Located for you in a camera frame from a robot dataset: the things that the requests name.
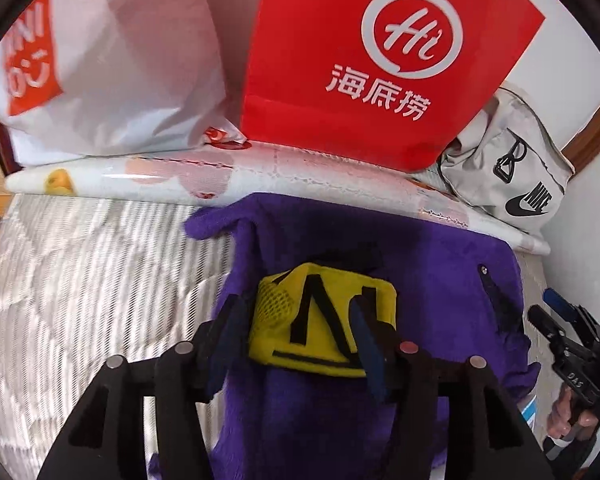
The blue and white box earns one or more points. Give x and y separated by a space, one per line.
529 407

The yellow garment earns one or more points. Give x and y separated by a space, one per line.
275 332

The person's right hand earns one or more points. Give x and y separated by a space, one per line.
562 417

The red paper bag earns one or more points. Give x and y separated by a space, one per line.
305 60

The white plastic shopping bag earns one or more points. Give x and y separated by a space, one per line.
130 60

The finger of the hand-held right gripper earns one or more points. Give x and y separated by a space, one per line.
542 322
560 304

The striped quilted mattress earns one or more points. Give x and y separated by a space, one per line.
80 285

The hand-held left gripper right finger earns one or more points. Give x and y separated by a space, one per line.
367 355

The grey sling bag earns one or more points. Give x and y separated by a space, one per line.
480 175

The rolled fruit print mat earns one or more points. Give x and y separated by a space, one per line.
130 180

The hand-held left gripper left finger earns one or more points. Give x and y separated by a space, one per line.
227 332

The purple fleece blanket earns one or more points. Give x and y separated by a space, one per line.
430 270

